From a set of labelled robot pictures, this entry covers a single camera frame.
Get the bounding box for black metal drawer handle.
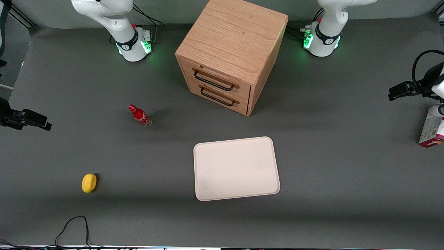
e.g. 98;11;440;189
192;67;240;92
199;85;240;107

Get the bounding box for red cola bottle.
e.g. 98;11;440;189
128;104;152;127

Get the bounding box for white rectangular tray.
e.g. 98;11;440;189
193;136;281;202

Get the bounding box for black left arm base cables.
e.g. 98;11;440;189
287;26;313;39

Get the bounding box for grey table mat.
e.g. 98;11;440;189
0;12;444;248

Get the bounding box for wooden two-drawer cabinet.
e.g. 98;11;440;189
175;0;289;117

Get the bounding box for black looped wrist cable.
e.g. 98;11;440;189
412;50;444;87

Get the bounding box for black right arm base cable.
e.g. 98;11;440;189
133;3;165;27

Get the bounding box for black cable loop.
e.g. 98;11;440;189
55;216;104;249

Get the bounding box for red plaid cookie box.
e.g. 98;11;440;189
418;104;444;148

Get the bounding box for yellow lemon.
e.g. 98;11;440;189
82;173;97;193

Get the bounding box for thick black hanging cable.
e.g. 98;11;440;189
0;0;11;68

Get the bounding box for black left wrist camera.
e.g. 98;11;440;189
388;81;434;102

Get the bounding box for wooden drawer front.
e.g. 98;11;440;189
179;57;251;102
187;76;250;115

